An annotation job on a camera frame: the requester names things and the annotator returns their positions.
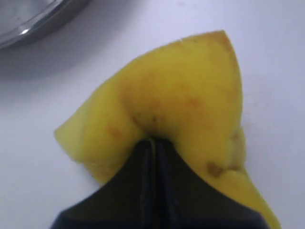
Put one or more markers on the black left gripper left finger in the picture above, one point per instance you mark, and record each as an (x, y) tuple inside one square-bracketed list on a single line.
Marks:
[(124, 202)]

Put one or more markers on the yellow sponge block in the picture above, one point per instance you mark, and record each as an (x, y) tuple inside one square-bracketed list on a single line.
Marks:
[(188, 92)]

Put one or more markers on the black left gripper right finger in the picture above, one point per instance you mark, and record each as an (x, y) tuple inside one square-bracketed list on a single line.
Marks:
[(187, 202)]

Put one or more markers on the round stainless steel dish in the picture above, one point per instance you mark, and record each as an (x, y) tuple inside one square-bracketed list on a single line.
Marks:
[(24, 22)]

